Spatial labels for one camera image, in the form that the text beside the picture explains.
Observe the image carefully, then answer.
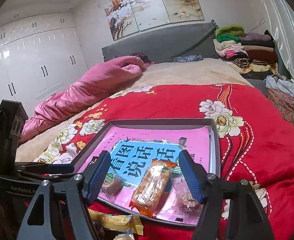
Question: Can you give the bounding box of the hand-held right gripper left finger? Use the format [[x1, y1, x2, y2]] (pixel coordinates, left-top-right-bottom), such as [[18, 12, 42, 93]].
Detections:
[[17, 150, 112, 240]]

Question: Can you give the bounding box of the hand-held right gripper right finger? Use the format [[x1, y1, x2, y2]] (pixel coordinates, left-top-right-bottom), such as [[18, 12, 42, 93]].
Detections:
[[178, 149, 276, 240]]

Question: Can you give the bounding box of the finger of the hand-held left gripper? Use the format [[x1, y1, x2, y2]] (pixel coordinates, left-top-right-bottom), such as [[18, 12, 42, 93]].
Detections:
[[20, 164, 75, 175], [20, 171, 67, 182]]

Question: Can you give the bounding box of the brown pastry clear packet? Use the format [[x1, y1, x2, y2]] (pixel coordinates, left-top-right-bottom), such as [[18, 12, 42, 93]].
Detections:
[[101, 171, 126, 198]]

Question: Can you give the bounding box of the red pastry clear packet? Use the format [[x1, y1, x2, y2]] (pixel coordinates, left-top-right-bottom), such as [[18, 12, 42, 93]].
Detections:
[[170, 175, 205, 214]]

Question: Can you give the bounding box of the orange cracker packet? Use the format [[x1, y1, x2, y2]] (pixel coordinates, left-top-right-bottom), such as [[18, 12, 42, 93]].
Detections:
[[129, 160, 178, 218]]

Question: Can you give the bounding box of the dark shallow box tray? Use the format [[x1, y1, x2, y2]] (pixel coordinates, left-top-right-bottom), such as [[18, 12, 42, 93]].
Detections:
[[71, 117, 221, 228]]

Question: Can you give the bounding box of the yellow wafer packet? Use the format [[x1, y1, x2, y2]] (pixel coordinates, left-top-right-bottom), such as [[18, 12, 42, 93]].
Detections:
[[88, 209, 144, 235]]

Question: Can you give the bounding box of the pale round pastry packet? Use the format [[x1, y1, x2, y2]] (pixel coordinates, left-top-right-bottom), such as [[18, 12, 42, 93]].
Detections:
[[113, 232, 136, 240]]

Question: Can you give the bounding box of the pink book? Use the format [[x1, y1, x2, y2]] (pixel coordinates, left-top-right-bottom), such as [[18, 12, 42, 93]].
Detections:
[[78, 126, 211, 225]]

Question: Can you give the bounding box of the red floral blanket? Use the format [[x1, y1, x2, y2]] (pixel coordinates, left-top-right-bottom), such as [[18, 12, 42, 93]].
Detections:
[[32, 84, 294, 240]]

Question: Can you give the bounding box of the pink quilt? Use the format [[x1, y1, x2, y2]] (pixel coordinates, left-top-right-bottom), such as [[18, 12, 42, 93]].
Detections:
[[20, 56, 152, 143]]

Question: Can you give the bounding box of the white wardrobe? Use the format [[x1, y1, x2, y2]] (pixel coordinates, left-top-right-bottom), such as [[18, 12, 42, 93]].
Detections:
[[0, 14, 89, 135]]

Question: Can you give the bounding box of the blue patterned cloth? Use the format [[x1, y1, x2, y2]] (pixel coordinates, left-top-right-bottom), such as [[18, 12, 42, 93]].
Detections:
[[173, 54, 203, 63]]

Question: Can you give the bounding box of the floral fabric bag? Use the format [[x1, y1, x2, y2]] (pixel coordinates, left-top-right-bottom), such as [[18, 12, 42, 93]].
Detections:
[[267, 87, 294, 128]]

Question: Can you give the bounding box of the dark maroon cloth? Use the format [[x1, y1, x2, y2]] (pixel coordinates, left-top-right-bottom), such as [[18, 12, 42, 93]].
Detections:
[[131, 52, 155, 65]]

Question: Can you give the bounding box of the grey white cloth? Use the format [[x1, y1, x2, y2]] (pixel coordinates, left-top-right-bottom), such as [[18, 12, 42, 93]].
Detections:
[[265, 74, 294, 100]]

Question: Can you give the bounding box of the stack of folded clothes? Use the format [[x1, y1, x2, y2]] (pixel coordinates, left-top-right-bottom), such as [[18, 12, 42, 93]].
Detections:
[[213, 24, 279, 74]]

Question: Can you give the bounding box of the grey headboard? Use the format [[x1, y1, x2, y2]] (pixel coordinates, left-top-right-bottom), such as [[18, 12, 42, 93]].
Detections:
[[101, 20, 221, 63]]

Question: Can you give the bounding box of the white curtain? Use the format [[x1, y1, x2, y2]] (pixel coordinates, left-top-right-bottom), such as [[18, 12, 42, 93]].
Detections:
[[253, 0, 294, 125]]

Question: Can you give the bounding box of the wall painting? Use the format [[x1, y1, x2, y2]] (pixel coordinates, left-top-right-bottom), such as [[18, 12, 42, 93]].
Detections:
[[97, 0, 205, 42]]

